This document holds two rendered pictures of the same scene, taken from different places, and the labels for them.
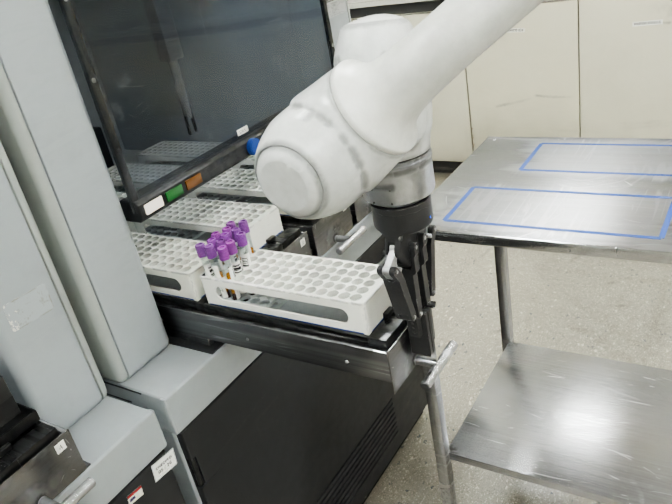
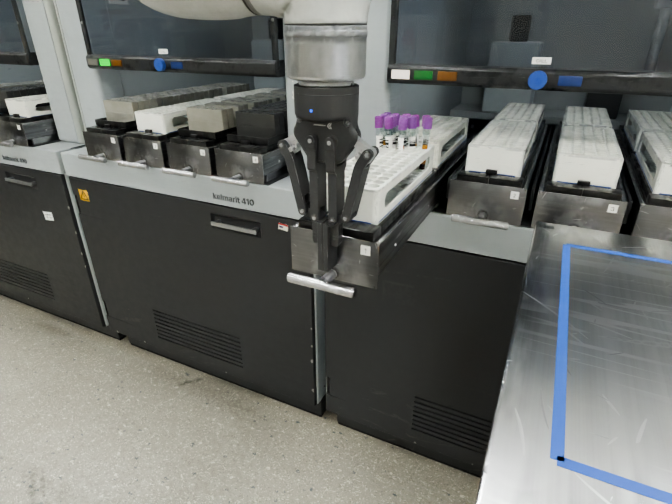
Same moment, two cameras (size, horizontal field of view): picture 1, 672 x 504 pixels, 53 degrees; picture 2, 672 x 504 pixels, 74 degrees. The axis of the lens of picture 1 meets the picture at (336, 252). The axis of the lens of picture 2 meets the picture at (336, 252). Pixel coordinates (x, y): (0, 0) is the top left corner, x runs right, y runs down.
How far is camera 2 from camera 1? 0.95 m
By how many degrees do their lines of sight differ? 69
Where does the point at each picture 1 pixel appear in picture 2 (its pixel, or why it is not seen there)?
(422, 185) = (294, 62)
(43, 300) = not seen: hidden behind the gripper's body
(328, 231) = (564, 213)
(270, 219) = (504, 155)
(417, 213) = (297, 96)
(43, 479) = (243, 167)
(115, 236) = (373, 83)
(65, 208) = not seen: hidden behind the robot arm
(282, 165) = not seen: outside the picture
